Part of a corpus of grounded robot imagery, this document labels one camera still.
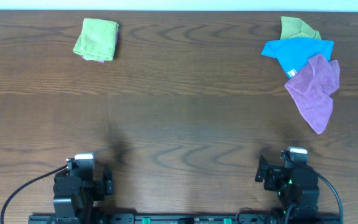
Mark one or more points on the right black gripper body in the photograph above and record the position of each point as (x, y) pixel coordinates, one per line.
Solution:
(273, 182)

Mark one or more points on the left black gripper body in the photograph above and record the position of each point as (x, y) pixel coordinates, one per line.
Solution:
(98, 190)

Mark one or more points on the purple microfibre cloth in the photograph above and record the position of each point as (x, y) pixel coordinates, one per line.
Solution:
(311, 89)

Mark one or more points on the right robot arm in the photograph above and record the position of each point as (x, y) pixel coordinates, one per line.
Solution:
(296, 185)

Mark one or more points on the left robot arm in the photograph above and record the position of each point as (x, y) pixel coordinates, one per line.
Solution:
(76, 192)

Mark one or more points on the blue cloth with label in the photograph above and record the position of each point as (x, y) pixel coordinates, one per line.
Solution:
(293, 54)

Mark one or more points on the crumpled olive green cloth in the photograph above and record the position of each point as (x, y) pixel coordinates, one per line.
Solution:
(293, 27)

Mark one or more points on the folded pink cloth under green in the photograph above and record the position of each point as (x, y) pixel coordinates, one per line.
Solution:
(100, 46)

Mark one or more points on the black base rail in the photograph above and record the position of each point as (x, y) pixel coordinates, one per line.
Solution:
(128, 218)

